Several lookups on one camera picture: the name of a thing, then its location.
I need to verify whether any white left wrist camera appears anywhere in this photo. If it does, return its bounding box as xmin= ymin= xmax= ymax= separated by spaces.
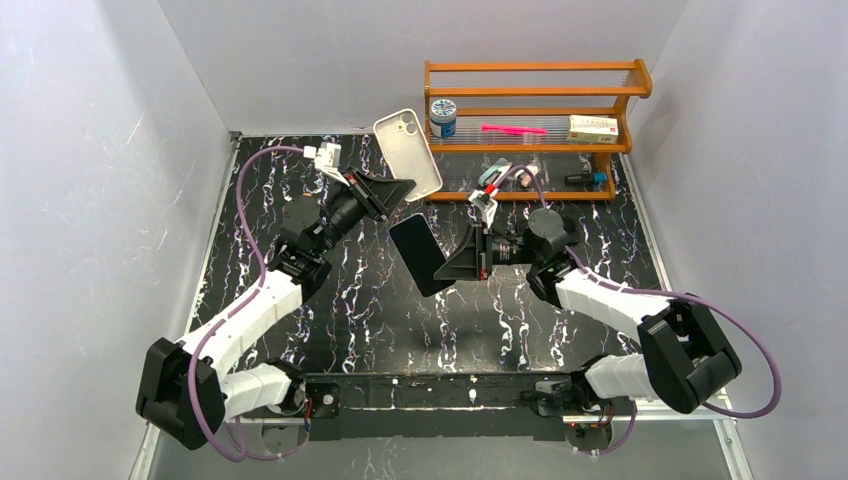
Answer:
xmin=303 ymin=142 xmax=347 ymax=185

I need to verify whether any pink phone case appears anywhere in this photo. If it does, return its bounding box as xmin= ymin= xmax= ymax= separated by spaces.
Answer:
xmin=373 ymin=108 xmax=443 ymax=203

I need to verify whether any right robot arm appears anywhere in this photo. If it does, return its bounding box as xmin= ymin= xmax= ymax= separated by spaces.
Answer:
xmin=433 ymin=208 xmax=742 ymax=413

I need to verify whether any black smartphone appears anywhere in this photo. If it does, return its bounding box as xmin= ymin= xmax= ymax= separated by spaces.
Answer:
xmin=389 ymin=214 xmax=455 ymax=297

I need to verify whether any black blue marker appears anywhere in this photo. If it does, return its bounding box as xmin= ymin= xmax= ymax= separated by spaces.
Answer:
xmin=564 ymin=172 xmax=608 ymax=185

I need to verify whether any pink white clip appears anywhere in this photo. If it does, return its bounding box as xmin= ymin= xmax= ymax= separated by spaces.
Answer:
xmin=515 ymin=165 xmax=538 ymax=189

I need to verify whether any pink pen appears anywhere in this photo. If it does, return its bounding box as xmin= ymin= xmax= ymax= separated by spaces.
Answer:
xmin=481 ymin=124 xmax=548 ymax=136

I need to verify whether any aluminium frame rail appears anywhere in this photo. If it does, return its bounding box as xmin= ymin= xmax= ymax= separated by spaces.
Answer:
xmin=614 ymin=397 xmax=726 ymax=421

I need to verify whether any blue white round jar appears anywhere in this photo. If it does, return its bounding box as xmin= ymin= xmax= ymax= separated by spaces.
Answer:
xmin=429 ymin=98 xmax=458 ymax=138

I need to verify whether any teal white stapler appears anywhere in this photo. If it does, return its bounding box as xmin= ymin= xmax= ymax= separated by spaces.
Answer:
xmin=478 ymin=158 xmax=512 ymax=188

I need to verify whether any black base bar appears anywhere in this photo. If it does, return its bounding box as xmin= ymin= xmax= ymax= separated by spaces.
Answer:
xmin=305 ymin=372 xmax=581 ymax=441

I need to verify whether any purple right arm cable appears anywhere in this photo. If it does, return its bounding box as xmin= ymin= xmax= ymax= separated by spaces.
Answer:
xmin=493 ymin=164 xmax=783 ymax=456

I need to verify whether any white red small box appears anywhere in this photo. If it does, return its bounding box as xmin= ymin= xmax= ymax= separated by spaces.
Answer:
xmin=567 ymin=115 xmax=620 ymax=144

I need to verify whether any orange wooden shelf rack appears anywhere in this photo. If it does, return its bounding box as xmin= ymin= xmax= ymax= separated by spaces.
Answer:
xmin=424 ymin=58 xmax=653 ymax=201

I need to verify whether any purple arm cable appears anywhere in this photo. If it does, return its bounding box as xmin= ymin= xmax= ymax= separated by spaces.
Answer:
xmin=188 ymin=145 xmax=309 ymax=463
xmin=493 ymin=164 xmax=783 ymax=456

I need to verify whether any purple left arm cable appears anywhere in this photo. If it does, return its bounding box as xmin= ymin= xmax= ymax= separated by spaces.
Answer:
xmin=188 ymin=145 xmax=309 ymax=463

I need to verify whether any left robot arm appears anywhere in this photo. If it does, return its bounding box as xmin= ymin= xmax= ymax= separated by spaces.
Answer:
xmin=135 ymin=169 xmax=416 ymax=450

